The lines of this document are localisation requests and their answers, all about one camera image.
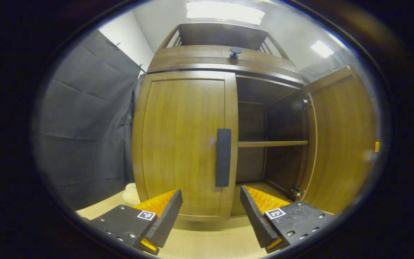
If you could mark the large rectangular ceiling light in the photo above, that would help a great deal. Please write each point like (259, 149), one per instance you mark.
(225, 12)

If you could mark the small ceiling light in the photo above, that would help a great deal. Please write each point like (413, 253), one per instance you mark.
(322, 49)

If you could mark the wooden double-door shoe cabinet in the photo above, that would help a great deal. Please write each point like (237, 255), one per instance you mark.
(192, 59)

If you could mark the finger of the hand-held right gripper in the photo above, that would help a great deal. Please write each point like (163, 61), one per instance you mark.
(376, 146)

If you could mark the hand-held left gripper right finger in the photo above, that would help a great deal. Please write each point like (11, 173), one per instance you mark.
(258, 221)

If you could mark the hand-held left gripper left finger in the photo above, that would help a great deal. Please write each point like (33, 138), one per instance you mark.
(166, 219)

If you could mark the wooden shoe cabinet door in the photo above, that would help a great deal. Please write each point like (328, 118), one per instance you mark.
(340, 144)
(178, 144)

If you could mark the wooden inner shelf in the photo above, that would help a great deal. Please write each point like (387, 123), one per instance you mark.
(271, 144)

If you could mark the round black knob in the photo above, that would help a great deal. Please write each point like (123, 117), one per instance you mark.
(235, 52)

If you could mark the white crumpled cloth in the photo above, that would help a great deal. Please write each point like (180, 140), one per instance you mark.
(131, 196)

